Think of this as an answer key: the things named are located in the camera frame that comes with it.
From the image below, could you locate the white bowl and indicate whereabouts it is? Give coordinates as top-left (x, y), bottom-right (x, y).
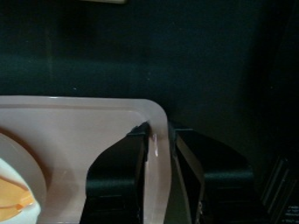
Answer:
top-left (0, 132), bottom-right (49, 224)

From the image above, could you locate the pink rectangular plate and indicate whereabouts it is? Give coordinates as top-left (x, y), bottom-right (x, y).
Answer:
top-left (0, 94), bottom-right (173, 224)

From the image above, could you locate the black device with white label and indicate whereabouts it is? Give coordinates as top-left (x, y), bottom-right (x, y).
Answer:
top-left (259, 156), bottom-right (299, 224)

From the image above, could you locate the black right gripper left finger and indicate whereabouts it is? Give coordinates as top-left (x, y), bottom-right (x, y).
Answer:
top-left (79, 121), bottom-right (152, 224)

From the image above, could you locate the orange toy food piece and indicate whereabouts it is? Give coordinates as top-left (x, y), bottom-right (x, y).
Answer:
top-left (0, 174), bottom-right (36, 221)

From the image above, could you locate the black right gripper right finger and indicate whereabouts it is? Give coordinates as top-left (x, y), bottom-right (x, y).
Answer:
top-left (167, 120), bottom-right (261, 224)

